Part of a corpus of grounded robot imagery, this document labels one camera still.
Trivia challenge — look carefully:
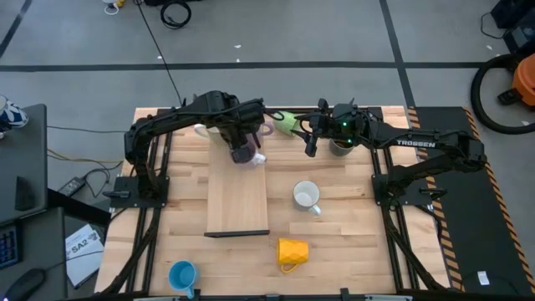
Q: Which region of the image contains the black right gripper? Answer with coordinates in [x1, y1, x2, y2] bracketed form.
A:
[291, 99, 357, 159]

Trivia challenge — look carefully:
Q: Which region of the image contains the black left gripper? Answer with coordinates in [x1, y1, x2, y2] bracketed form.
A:
[223, 98, 268, 164]

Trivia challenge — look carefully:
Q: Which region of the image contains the lavender mug white handle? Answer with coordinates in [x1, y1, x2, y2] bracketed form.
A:
[231, 133, 268, 169]

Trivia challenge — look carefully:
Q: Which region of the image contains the green ribbed mug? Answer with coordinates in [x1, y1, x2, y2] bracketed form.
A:
[273, 110, 301, 138]

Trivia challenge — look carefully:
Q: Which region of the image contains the dark speckled mug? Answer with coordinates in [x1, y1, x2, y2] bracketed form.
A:
[329, 137, 356, 158]

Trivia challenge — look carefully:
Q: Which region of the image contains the white mug back row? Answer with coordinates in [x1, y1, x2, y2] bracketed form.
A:
[193, 123, 229, 146]

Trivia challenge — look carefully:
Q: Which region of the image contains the yellow faceted mug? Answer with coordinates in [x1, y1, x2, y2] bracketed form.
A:
[276, 237, 310, 275]

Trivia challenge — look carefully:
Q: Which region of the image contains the blue mug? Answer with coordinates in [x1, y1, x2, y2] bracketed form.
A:
[167, 260, 198, 300]

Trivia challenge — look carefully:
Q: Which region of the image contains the wooden tray board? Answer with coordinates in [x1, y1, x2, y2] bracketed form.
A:
[203, 125, 271, 238]

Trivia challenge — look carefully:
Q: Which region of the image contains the black power adapter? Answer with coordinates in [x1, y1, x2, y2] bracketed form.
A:
[57, 176, 87, 197]

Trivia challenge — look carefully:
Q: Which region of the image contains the white printed paper sheet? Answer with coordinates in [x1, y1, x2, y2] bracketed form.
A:
[64, 223, 105, 289]

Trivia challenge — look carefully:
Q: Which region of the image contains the black hazard-striped floor mat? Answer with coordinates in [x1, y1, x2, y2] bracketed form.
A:
[407, 106, 535, 296]

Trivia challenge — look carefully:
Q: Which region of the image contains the grey side desk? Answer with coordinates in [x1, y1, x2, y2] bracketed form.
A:
[0, 103, 48, 225]

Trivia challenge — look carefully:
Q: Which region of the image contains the black wedge-shaped object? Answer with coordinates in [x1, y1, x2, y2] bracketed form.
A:
[15, 175, 37, 212]

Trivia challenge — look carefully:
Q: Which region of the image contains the dark grey desk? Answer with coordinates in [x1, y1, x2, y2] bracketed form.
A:
[0, 207, 68, 301]

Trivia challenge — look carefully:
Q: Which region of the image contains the orange shop vacuum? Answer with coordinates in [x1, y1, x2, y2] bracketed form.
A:
[497, 53, 535, 108]

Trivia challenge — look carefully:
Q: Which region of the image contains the white blue shoe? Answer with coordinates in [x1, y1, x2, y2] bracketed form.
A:
[0, 94, 29, 134]

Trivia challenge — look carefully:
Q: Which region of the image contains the black equipment case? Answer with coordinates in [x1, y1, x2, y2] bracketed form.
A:
[491, 0, 535, 54]

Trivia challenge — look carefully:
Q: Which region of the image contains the backlit keyboard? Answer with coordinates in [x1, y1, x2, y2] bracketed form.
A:
[0, 223, 22, 269]

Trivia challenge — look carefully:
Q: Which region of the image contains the black computer mouse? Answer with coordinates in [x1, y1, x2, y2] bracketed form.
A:
[3, 268, 47, 301]

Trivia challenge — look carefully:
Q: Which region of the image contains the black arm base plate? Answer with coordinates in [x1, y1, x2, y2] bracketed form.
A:
[371, 173, 434, 207]
[109, 175, 171, 209]

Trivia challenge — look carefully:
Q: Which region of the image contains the black floor cable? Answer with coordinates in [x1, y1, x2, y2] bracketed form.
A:
[134, 0, 186, 106]

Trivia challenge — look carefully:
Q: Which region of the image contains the black aluminium table frame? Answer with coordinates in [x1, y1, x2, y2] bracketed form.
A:
[95, 106, 455, 301]

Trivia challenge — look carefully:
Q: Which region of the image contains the black coiled cable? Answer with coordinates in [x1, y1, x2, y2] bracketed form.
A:
[160, 0, 193, 30]

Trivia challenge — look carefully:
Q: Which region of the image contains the orange vacuum with hose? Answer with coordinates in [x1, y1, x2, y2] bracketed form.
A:
[470, 53, 535, 135]

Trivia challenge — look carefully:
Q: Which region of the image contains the white cord loop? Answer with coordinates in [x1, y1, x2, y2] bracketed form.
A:
[102, 0, 126, 17]

